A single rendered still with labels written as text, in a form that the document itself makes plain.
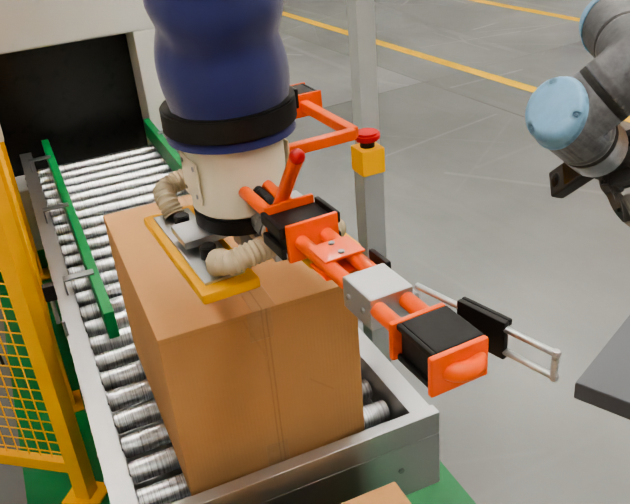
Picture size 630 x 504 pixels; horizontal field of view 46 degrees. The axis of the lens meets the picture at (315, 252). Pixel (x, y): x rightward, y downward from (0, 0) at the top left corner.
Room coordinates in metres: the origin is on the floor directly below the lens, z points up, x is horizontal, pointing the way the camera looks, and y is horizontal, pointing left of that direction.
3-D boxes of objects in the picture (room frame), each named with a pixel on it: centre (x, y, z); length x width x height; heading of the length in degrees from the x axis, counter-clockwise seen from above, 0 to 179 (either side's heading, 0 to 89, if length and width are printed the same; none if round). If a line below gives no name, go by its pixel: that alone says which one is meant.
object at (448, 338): (0.66, -0.12, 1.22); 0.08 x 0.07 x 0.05; 25
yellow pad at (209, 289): (1.16, 0.21, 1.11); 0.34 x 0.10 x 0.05; 25
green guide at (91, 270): (2.44, 0.90, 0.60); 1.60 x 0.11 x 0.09; 21
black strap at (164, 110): (1.21, 0.12, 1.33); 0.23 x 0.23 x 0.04
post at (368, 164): (1.83, -0.16, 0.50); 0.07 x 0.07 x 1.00; 21
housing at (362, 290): (0.78, -0.07, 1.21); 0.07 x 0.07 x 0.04; 25
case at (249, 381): (1.46, 0.22, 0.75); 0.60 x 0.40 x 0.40; 21
